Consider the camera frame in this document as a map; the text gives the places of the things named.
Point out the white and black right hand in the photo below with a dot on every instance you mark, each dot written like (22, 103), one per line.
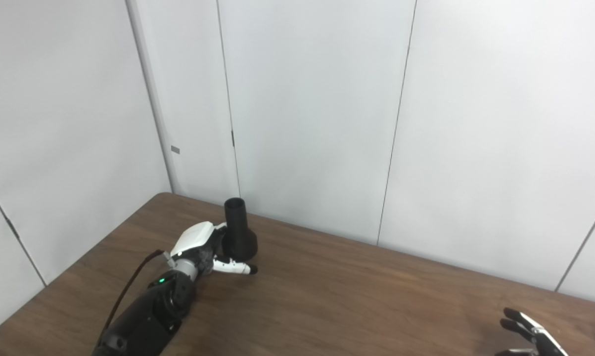
(544, 342)

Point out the white and black left hand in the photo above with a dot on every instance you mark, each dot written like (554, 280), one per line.
(193, 240)

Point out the black funnel-shaped nozzle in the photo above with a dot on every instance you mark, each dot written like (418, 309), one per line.
(240, 242)

